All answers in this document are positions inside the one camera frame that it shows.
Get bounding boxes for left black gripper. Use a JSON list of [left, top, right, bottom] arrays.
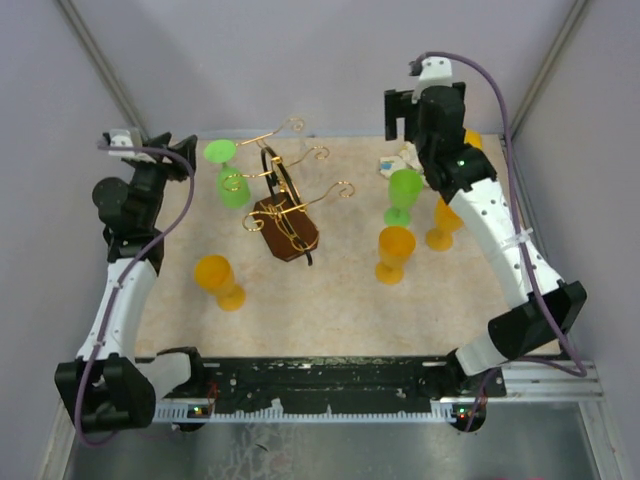
[[130, 132, 196, 228]]

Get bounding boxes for green wine glass front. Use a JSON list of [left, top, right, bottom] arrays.
[[203, 139, 250, 209]]

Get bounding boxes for green wine glass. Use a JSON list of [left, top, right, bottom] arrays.
[[384, 169, 424, 227], [203, 139, 250, 209]]

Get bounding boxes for clear wine glass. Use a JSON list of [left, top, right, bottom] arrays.
[[292, 119, 307, 156]]

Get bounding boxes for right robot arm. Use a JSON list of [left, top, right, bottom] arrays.
[[384, 82, 587, 396]]

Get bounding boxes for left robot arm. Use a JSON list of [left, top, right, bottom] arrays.
[[54, 129, 208, 446]]

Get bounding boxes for orange wine glass left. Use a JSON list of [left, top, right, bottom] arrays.
[[194, 255, 246, 311]]

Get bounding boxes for orange wine glass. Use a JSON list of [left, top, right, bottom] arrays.
[[375, 226, 416, 285], [425, 199, 464, 252], [194, 255, 246, 311]]

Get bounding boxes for orange wine glass middle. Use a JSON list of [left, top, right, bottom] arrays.
[[375, 226, 416, 285]]

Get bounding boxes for orange wine glass right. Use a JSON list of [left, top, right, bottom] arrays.
[[425, 199, 464, 252]]

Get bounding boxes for yellow patterned cloth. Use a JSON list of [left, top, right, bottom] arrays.
[[379, 130, 483, 185]]

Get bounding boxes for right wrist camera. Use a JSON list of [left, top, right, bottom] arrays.
[[409, 56, 453, 104]]

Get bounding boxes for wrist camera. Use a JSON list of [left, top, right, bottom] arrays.
[[409, 56, 453, 104], [99, 128, 154, 163]]

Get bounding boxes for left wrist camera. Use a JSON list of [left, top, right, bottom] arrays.
[[99, 128, 154, 163]]

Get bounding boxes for gold wire wine glass rack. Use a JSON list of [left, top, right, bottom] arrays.
[[234, 117, 330, 266]]

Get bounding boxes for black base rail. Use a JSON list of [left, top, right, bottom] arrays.
[[149, 355, 507, 434]]

